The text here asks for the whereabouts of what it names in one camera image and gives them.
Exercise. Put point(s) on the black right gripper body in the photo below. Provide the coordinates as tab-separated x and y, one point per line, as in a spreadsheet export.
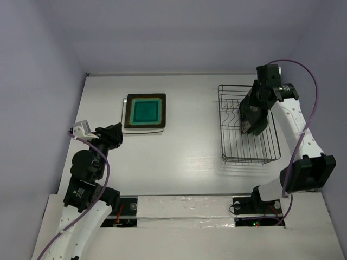
255	107

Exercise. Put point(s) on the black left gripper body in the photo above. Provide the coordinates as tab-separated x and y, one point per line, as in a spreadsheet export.
107	140

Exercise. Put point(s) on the teal square plate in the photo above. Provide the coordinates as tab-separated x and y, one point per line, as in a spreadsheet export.
145	111

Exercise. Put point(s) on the dark patterned plate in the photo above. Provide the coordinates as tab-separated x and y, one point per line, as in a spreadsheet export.
248	115

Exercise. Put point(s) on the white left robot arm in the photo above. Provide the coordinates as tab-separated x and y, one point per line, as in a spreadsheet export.
86	203

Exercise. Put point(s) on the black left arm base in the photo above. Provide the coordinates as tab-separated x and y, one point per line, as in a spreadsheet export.
127	206

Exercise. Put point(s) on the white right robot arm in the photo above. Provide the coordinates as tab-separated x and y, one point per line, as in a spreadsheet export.
309	167

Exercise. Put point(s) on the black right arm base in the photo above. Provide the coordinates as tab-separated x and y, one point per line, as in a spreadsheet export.
253	205

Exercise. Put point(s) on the white foam block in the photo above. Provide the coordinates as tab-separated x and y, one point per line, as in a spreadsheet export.
168	207

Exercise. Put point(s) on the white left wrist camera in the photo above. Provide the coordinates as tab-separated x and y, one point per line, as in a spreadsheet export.
81	129

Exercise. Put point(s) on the wire dish rack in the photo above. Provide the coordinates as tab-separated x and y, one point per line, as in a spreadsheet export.
244	148

